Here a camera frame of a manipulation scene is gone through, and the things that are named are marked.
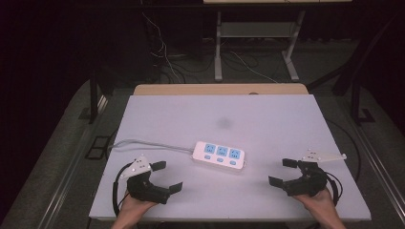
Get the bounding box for white metal table frame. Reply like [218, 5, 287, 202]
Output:
[213, 10, 307, 83]

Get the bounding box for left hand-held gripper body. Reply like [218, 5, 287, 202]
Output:
[119, 155, 171, 205]

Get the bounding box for white floor cable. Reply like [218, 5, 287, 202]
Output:
[140, 11, 183, 84]
[228, 51, 279, 84]

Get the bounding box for black metal stand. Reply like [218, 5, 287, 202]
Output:
[349, 71, 376, 126]

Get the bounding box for white power strip blue sockets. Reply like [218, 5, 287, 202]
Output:
[191, 140, 246, 173]

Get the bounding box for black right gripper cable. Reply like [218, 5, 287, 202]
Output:
[324, 171, 344, 207]

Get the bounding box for person's right hand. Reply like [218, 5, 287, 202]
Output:
[291, 188, 339, 221]

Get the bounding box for person's left hand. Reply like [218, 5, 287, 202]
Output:
[117, 190, 160, 222]

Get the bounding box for black floor cable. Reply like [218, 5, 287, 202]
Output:
[324, 116, 363, 183]

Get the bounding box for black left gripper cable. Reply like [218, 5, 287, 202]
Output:
[111, 162, 132, 218]

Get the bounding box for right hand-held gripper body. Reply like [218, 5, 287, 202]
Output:
[282, 149, 348, 198]

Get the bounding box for grey power strip cable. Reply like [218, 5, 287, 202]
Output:
[107, 138, 196, 154]

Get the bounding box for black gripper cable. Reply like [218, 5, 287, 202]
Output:
[111, 162, 132, 218]
[324, 171, 344, 207]

